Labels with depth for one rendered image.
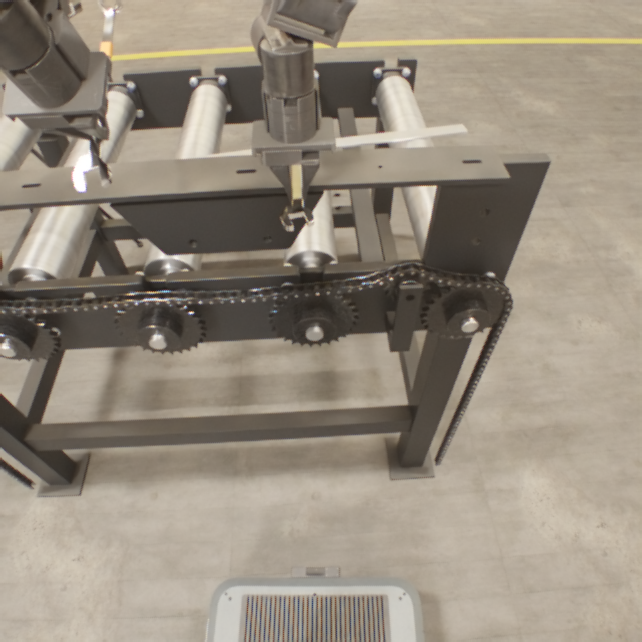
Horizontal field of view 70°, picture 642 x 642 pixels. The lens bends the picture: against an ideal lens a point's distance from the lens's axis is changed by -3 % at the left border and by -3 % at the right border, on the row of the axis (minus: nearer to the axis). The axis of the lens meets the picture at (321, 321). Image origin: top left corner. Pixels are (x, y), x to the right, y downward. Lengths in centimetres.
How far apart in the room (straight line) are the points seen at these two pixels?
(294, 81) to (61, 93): 23
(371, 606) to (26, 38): 124
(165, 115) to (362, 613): 161
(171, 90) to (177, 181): 104
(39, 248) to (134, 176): 44
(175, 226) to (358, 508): 112
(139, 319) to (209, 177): 33
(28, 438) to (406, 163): 129
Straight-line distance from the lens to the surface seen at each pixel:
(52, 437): 157
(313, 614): 131
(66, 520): 184
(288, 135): 59
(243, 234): 83
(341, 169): 72
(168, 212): 82
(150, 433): 145
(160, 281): 96
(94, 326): 106
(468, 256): 91
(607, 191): 310
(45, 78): 52
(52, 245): 116
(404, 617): 132
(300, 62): 56
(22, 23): 49
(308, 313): 86
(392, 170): 72
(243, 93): 172
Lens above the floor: 156
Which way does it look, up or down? 51 degrees down
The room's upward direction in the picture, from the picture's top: 2 degrees counter-clockwise
